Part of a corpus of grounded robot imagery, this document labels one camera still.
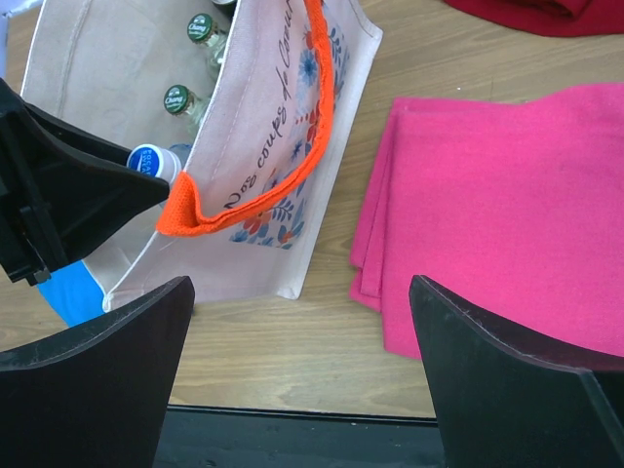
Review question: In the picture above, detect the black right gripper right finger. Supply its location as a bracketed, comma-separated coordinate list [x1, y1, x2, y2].
[409, 276, 623, 467]

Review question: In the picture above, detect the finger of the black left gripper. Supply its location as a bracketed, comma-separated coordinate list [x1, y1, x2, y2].
[1, 83, 170, 286]

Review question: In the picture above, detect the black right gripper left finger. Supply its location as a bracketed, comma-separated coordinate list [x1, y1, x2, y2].
[1, 277, 195, 467]

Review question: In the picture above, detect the beige canvas tote bag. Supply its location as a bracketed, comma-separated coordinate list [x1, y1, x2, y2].
[21, 1, 382, 312]

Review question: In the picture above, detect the teal folded cloth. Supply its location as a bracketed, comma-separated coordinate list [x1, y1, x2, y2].
[37, 261, 104, 327]

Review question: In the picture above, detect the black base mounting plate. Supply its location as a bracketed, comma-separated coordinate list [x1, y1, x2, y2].
[153, 405, 446, 468]

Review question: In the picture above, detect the green glass bottle front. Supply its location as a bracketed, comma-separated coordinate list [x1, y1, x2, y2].
[163, 84, 211, 136]

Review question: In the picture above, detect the magenta folded cloth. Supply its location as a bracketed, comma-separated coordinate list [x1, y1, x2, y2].
[350, 83, 623, 359]

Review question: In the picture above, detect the dark red cloth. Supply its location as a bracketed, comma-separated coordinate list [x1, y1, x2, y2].
[446, 0, 623, 37]

